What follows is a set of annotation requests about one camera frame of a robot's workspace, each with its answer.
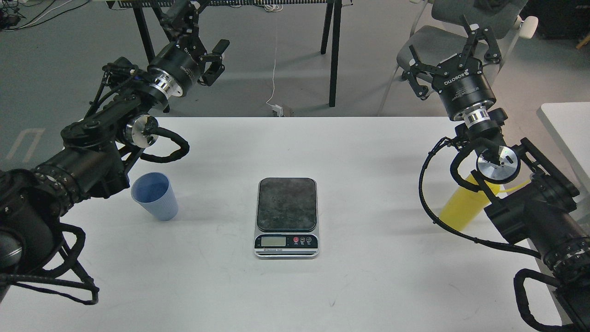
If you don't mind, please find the grey office chair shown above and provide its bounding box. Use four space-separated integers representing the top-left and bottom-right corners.
378 0 539 116

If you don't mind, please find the white side table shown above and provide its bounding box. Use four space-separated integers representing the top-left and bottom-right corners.
537 102 590 192

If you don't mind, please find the blue plastic cup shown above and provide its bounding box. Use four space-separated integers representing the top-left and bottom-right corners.
131 172 179 221

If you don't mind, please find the white hanging cable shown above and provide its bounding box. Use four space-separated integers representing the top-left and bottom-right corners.
265 0 285 109

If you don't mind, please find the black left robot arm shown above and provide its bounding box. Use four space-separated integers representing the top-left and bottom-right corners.
0 0 230 305

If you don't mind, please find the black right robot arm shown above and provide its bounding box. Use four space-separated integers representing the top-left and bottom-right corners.
405 17 590 332

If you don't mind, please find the yellow squeeze bottle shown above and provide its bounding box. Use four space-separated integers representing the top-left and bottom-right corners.
437 179 531 232

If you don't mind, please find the digital kitchen scale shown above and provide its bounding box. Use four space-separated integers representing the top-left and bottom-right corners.
253 177 319 259

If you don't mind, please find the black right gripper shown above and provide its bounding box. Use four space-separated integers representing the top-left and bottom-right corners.
402 15 502 128

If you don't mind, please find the black-legged background table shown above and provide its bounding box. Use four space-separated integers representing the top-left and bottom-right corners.
105 0 354 114

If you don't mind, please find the white power plug on floor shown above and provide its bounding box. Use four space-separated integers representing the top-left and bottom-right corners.
271 104 294 118

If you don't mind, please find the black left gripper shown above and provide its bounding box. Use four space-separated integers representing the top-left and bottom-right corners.
147 0 230 98

